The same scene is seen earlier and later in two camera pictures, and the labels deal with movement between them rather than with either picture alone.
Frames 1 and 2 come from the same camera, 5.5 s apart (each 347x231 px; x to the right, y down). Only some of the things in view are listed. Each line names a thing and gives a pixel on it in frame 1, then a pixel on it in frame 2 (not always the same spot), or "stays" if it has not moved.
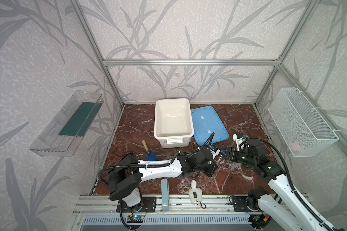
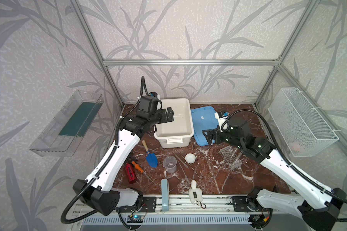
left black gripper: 211,166 -> 165,115
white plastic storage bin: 173,123 stays
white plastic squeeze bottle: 195,194 stays
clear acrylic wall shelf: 62,134 stays
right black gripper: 231,154 -> 213,136
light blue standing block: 165,193 stays
